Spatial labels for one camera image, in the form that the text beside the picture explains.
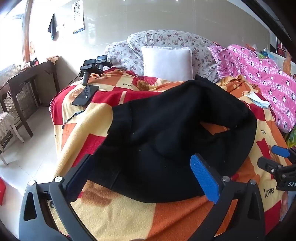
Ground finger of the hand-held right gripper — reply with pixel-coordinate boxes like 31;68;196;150
272;145;293;161
257;157;284;178

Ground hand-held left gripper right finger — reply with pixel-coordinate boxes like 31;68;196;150
190;153;265;241

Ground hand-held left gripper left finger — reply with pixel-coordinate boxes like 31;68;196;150
18;153;97;241

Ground black pants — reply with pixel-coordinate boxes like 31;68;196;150
89;75;258;204

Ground checked printed blanket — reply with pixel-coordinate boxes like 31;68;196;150
50;67;292;241

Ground blue face mask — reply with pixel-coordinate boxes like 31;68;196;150
242;90;271;109

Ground red cloth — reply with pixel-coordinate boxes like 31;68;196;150
0;177;7;207

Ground pink penguin print quilt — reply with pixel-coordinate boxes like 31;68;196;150
208;44;296;133

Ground black smartphone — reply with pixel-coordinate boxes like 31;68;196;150
72;85;100;106

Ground wicker chair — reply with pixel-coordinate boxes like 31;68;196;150
2;81;39;122

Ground dark wooden desk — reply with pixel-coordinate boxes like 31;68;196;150
0;56;61;138

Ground black phone holder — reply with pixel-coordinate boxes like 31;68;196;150
80;55;114;87

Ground white pillow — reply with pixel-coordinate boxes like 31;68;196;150
141;46;193;80

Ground small floral pillow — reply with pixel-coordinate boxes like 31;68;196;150
105;40;145;76

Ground large floral pillow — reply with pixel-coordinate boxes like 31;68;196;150
127;30;220;82

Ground dark hanging cloth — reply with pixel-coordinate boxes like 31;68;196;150
48;14;58;42

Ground black cable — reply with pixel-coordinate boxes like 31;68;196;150
62;110;86;129

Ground wooden window frame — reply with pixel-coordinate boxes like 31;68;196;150
22;0;34;64

